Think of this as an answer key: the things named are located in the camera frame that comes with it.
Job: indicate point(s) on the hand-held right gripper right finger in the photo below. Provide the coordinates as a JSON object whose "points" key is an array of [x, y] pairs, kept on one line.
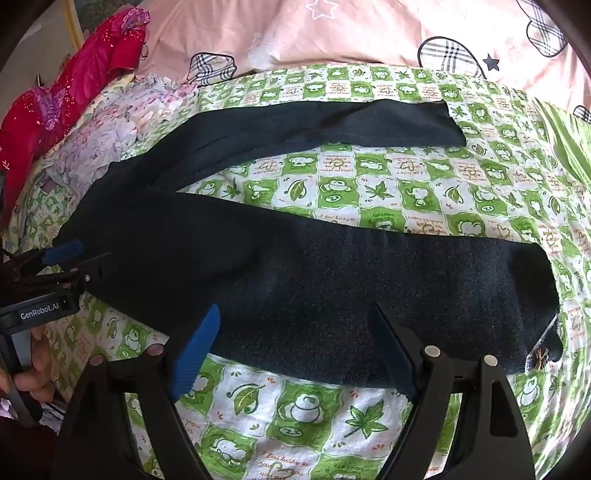
{"points": [[392, 350]]}

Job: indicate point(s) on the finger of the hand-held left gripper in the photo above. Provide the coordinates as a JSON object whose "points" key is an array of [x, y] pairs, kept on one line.
{"points": [[87, 272], [62, 253]]}

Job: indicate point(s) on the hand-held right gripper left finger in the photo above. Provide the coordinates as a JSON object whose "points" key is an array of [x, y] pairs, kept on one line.
{"points": [[196, 350]]}

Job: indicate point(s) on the dark blue pants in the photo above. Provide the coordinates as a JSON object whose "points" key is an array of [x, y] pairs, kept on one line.
{"points": [[323, 286]]}

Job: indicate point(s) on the person's left hand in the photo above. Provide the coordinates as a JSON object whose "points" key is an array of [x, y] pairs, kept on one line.
{"points": [[34, 383]]}

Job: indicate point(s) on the lavender floral blanket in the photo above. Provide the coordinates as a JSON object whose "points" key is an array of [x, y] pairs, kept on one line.
{"points": [[115, 138]]}

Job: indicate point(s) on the green printed blanket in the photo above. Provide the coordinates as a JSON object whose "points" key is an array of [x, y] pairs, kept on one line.
{"points": [[323, 184]]}

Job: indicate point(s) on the red sequined cloth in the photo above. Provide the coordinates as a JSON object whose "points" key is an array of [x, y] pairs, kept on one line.
{"points": [[92, 64]]}

